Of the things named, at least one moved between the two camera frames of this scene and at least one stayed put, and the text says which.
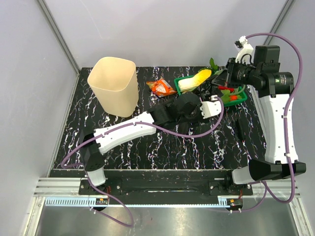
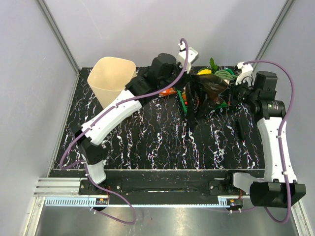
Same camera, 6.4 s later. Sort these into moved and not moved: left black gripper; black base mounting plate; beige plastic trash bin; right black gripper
Moved: right black gripper; left black gripper
Not moved: beige plastic trash bin; black base mounting plate
